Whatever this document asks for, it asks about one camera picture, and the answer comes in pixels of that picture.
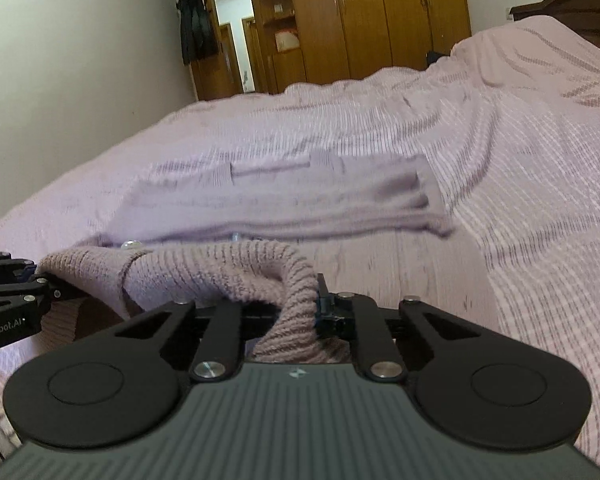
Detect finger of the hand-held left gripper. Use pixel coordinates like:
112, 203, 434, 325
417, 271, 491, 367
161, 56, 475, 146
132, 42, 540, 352
0, 280, 64, 318
0, 251, 37, 281

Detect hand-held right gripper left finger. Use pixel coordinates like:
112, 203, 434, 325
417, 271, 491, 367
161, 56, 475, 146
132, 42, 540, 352
112, 299, 245, 382

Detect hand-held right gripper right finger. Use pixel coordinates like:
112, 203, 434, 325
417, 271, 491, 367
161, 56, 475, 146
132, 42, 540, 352
314, 274, 488, 382

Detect lilac knit cardigan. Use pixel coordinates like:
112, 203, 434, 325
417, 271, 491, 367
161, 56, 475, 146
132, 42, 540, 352
34, 152, 457, 367

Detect checked bed sheet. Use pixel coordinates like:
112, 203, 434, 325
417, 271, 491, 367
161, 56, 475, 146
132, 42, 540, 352
0, 220, 501, 466

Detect pink knitted bedspread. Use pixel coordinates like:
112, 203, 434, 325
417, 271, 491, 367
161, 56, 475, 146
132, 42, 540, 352
0, 15, 600, 471

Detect open doorway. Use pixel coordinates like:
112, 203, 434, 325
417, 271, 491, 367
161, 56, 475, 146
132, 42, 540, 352
211, 0, 269, 95

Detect dark hanging coat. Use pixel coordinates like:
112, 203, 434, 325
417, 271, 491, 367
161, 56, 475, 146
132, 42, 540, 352
177, 0, 220, 66

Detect wooden wardrobe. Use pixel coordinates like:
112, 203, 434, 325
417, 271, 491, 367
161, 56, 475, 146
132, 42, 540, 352
147, 0, 473, 102

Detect dark wooden headboard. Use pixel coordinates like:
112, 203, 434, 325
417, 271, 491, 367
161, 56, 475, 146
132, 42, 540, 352
509, 0, 600, 52

